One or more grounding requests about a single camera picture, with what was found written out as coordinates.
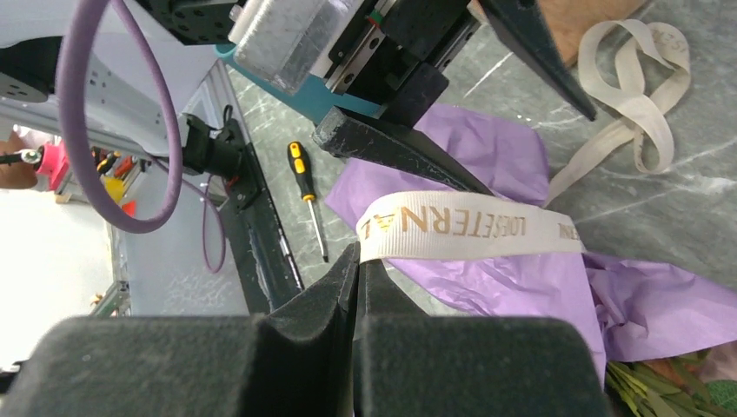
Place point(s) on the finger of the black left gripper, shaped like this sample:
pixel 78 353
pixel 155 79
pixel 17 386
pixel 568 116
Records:
pixel 345 133
pixel 522 28

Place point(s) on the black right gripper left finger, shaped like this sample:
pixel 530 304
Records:
pixel 295 361

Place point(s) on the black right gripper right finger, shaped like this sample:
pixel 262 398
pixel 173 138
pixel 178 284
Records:
pixel 409 363

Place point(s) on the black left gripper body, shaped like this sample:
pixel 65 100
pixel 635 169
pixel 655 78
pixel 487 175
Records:
pixel 377 58

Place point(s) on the beige ribbon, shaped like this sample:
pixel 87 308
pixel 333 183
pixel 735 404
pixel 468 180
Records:
pixel 653 70

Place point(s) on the purple flower bouquet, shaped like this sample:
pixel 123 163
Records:
pixel 663 338

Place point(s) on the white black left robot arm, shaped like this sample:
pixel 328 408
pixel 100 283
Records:
pixel 46 46

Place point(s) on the brown wooden board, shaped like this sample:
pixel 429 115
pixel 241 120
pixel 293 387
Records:
pixel 569 20

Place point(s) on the orange black screwdriver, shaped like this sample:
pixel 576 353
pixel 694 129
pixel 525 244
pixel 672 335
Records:
pixel 300 164

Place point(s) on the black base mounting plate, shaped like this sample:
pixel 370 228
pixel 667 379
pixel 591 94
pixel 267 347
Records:
pixel 266 267

